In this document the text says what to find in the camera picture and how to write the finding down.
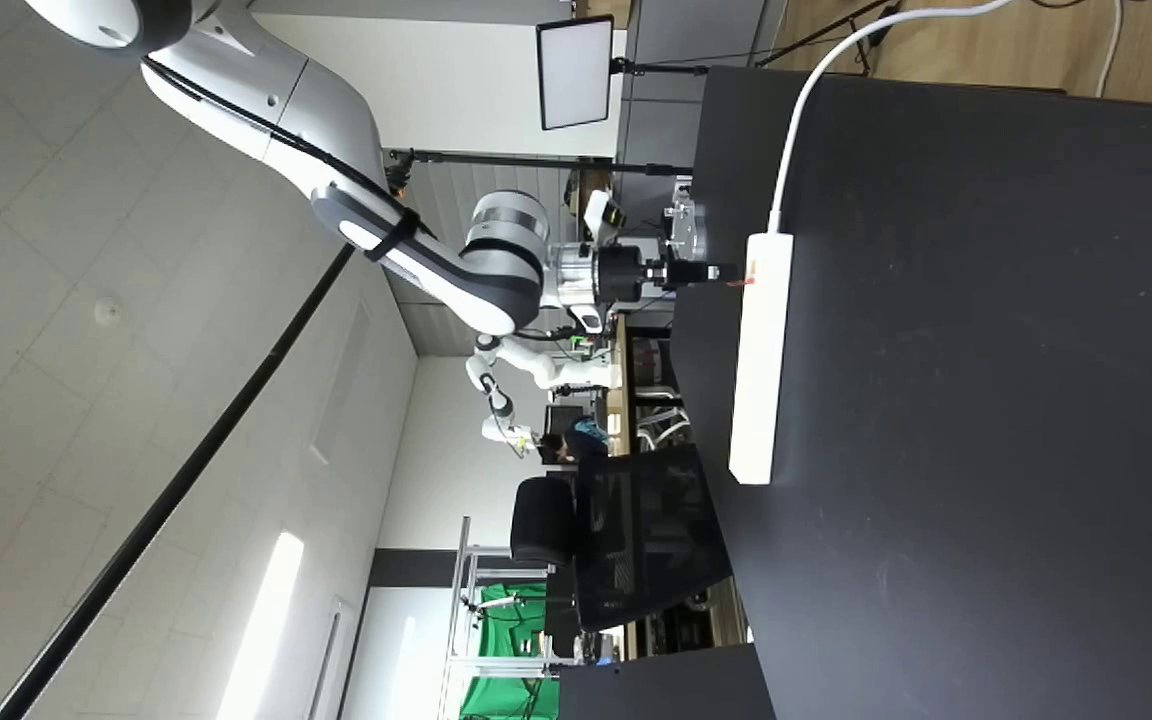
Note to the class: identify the green storage box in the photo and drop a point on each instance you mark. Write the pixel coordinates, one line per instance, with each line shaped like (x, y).
(500, 643)

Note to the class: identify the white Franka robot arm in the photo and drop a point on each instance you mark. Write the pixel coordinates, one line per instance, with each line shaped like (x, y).
(270, 100)

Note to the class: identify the grey metal clamp device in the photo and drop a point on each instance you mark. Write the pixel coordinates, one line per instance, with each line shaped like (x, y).
(690, 222)

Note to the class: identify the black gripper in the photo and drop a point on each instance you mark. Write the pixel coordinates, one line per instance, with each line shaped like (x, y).
(624, 274)

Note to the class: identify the black light stand pole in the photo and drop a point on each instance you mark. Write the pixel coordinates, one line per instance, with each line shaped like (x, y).
(201, 452)

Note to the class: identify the white power strip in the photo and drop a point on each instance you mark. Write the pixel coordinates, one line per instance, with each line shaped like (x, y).
(760, 361)

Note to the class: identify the rectangular light panel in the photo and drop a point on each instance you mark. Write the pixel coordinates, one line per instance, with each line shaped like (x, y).
(576, 73)

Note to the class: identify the metal shelf rack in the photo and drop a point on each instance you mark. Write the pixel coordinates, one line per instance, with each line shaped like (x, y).
(461, 615)

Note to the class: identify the black office chair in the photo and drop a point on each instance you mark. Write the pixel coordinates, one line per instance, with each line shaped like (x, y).
(629, 533)

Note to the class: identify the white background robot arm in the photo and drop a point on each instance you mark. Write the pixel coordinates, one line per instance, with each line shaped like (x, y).
(520, 365)

